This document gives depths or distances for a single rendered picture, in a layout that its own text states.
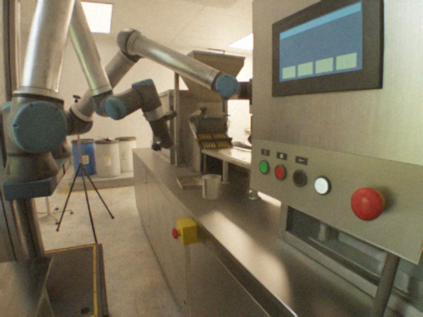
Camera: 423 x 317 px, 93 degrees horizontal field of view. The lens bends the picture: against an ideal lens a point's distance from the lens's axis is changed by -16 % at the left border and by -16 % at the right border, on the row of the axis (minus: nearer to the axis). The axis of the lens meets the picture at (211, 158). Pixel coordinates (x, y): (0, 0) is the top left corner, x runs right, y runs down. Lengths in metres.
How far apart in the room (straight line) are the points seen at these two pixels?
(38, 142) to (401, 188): 0.78
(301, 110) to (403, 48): 0.17
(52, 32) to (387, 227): 0.88
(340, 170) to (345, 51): 0.16
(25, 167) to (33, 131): 0.22
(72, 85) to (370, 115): 4.94
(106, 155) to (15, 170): 3.16
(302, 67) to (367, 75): 0.11
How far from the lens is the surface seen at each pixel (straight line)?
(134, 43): 1.16
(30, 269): 0.89
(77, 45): 1.04
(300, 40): 0.41
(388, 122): 0.32
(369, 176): 0.33
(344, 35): 0.36
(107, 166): 4.07
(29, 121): 0.74
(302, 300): 0.53
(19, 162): 0.95
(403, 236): 0.33
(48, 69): 0.80
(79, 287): 1.40
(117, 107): 0.89
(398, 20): 0.33
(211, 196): 1.00
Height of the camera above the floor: 1.14
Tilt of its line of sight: 10 degrees down
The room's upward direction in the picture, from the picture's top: straight up
